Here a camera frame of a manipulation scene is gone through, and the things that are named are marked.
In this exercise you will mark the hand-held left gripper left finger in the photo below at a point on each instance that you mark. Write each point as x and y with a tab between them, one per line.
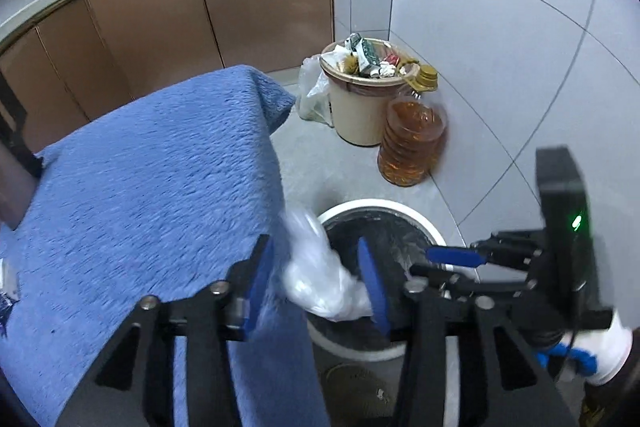
260	277

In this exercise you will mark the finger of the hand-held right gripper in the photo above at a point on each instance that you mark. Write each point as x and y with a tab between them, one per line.
475	289
455	255

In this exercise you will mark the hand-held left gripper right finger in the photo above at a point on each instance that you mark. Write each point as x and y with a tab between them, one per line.
375	292

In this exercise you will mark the white plastic bag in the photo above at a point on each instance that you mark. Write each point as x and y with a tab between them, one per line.
320	277

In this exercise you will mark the white rimmed waste bin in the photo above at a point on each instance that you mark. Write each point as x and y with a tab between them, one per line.
400	219

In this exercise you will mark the person's right hand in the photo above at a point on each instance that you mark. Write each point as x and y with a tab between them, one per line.
607	347

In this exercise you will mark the amber cooking oil bottle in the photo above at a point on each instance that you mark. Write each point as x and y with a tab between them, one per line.
410	142

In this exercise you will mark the blue fluffy towel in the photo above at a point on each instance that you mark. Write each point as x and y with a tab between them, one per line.
150	187

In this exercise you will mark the beige waste bin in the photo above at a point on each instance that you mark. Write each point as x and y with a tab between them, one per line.
357	112

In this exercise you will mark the crumpled clear plastic bag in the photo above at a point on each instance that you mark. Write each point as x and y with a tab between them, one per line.
312	94

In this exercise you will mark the green white carton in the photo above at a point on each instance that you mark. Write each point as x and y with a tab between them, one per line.
370	56

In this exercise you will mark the steel electric kettle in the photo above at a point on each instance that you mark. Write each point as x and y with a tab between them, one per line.
15	187

